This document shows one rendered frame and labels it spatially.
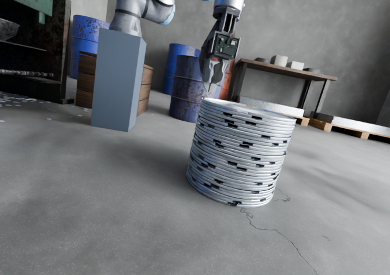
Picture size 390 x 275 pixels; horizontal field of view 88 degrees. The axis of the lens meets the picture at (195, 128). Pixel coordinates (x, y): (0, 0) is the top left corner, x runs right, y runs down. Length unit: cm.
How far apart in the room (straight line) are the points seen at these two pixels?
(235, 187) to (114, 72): 75
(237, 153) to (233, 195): 11
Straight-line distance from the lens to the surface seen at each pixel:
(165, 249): 43
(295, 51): 465
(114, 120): 106
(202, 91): 155
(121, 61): 103
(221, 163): 55
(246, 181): 59
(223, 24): 56
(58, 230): 47
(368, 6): 534
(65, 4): 156
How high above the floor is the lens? 30
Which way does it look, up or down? 12 degrees down
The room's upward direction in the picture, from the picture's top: 12 degrees clockwise
